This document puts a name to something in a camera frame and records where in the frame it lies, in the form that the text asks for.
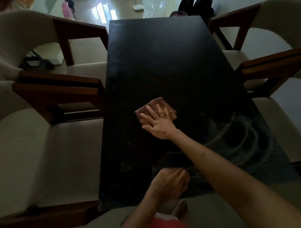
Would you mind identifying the person's right hand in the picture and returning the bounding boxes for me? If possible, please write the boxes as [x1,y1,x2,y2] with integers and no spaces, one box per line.
[140,104,178,141]

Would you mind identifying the person's left hand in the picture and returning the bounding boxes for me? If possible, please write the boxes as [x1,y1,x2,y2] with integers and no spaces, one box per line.
[145,167,190,205]

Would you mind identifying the brown checkered cleaning cloth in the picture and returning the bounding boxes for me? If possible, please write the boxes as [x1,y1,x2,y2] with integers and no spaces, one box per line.
[135,97,177,125]

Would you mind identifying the beige cushioned wooden chair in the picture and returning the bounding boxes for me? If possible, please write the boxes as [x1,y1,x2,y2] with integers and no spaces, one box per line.
[0,70,106,228]
[236,47,301,163]
[0,10,109,81]
[208,0,301,94]

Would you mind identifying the person's right forearm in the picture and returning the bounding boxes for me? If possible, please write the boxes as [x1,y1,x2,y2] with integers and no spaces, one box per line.
[170,129,301,228]

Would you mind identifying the person's red garment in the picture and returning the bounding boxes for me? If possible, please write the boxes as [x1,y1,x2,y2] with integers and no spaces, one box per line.
[145,212,186,228]

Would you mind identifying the black dining table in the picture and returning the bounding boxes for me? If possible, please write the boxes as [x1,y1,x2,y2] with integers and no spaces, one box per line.
[98,15,301,212]

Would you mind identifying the black backpack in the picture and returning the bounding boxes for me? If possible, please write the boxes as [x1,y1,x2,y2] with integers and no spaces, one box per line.
[193,0,214,22]
[177,0,194,14]

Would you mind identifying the black wooden stool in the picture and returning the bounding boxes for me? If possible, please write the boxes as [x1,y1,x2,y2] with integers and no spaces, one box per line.
[20,56,54,71]

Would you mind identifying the pink plastic pitcher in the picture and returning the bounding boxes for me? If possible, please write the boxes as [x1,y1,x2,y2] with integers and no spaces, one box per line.
[61,1,76,20]

